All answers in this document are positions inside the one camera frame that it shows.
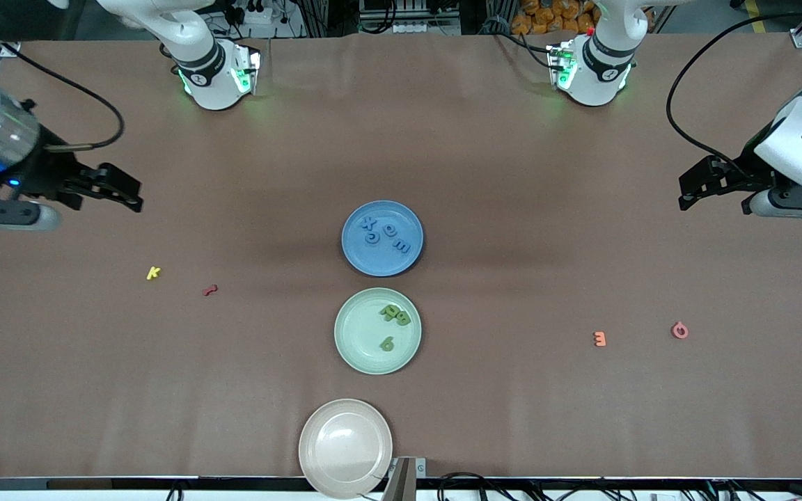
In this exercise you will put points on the orange mesh bag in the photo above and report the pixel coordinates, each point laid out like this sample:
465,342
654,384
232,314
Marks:
547,17

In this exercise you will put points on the white power strip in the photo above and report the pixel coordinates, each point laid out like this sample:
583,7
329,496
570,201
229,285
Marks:
418,28

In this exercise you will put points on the green foam letter U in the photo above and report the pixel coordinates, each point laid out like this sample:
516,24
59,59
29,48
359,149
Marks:
390,308

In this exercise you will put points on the yellow foam letter K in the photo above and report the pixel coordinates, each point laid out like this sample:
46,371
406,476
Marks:
153,273

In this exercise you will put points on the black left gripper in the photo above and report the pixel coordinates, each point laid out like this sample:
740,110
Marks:
748,175

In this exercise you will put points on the brown table cover sheet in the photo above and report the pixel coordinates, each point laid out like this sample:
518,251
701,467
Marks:
512,174

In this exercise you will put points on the green foam letter P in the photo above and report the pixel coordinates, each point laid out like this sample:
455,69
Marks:
388,347

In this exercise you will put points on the green foam letter B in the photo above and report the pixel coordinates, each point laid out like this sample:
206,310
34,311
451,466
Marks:
403,319

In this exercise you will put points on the pink foam letter Q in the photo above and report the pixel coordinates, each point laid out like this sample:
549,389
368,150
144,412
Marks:
673,331

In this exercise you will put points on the blue foam letter G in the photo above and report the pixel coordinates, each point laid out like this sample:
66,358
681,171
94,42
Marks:
366,238

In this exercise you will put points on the blue foam letter X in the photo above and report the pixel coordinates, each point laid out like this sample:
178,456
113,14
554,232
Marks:
370,223

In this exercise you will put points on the beige round plate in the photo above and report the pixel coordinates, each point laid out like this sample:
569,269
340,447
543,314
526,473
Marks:
345,445

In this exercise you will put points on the orange foam letter E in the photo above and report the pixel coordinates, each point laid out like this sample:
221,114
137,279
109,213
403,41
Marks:
603,339

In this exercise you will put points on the pale green round plate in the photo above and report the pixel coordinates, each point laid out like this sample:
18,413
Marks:
359,334

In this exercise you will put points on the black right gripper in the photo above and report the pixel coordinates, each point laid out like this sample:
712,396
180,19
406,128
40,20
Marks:
44,176

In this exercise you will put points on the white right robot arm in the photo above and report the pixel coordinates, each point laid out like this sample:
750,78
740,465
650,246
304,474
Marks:
206,76

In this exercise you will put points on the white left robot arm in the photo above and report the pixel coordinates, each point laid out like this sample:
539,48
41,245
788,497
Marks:
599,73

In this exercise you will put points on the blue foam letter e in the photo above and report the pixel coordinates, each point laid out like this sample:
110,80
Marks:
392,234
401,246

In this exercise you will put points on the grey metal mounting bracket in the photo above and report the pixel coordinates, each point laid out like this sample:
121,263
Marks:
404,480

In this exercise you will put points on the blue round plate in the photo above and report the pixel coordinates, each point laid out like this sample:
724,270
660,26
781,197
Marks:
380,263

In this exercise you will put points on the red foam letter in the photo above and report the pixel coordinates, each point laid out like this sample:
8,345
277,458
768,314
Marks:
209,291

